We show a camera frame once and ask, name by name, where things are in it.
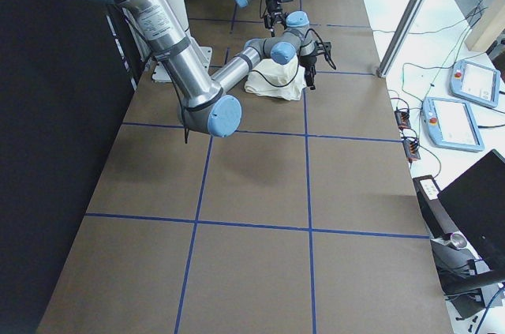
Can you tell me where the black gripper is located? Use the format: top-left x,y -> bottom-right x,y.
300,54 -> 317,90
263,0 -> 288,37

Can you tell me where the cream long-sleeve printed shirt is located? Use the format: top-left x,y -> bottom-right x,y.
244,57 -> 307,101

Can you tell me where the orange black connector box far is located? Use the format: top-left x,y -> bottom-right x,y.
394,109 -> 411,129

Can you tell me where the orange black connector box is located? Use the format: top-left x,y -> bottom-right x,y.
394,109 -> 411,129
402,137 -> 421,163

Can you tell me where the orange black connector box near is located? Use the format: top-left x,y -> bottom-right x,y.
402,137 -> 421,163

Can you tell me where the near teach pendant tablet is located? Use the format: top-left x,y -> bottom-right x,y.
421,97 -> 484,152

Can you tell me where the teach pendant tablet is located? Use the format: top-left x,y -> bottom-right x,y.
421,97 -> 484,152
450,60 -> 501,108

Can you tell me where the far teach pendant tablet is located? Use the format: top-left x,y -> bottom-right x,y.
450,60 -> 501,108

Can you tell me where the black box with white label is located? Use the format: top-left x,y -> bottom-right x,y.
413,175 -> 462,246

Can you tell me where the black monitor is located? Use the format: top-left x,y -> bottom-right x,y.
438,149 -> 504,269

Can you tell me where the silver round can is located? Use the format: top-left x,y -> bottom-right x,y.
448,232 -> 468,250

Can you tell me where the aluminium frame post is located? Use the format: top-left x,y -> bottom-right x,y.
376,0 -> 425,78

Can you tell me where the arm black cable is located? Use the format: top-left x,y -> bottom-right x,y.
173,28 -> 339,145

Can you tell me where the pendant black cable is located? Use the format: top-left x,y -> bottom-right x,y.
370,0 -> 505,114

